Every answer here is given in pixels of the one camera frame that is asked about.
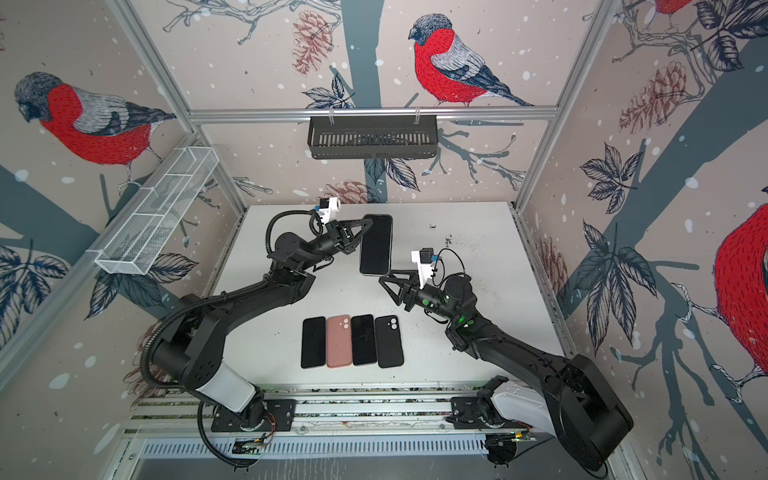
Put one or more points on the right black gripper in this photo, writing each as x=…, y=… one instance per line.
x=412, y=289

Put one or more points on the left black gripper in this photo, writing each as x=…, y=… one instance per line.
x=341, y=239

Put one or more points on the black phone case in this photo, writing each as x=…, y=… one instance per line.
x=362, y=270
x=388, y=342

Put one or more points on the pink phone case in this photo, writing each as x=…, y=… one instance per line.
x=338, y=341

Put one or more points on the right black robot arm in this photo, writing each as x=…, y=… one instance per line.
x=589, y=419

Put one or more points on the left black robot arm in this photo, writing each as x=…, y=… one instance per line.
x=186, y=350

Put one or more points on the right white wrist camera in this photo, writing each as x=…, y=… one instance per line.
x=425, y=261

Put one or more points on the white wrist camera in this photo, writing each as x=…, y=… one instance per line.
x=425, y=261
x=327, y=209

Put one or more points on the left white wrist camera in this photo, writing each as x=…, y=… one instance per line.
x=327, y=209

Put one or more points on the black hanging wire basket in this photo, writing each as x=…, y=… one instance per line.
x=373, y=137

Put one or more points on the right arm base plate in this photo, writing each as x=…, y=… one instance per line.
x=465, y=413

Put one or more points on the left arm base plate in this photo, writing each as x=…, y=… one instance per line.
x=270, y=415

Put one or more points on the white mesh wall tray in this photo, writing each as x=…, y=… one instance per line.
x=141, y=237

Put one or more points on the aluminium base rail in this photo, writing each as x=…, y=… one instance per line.
x=406, y=410

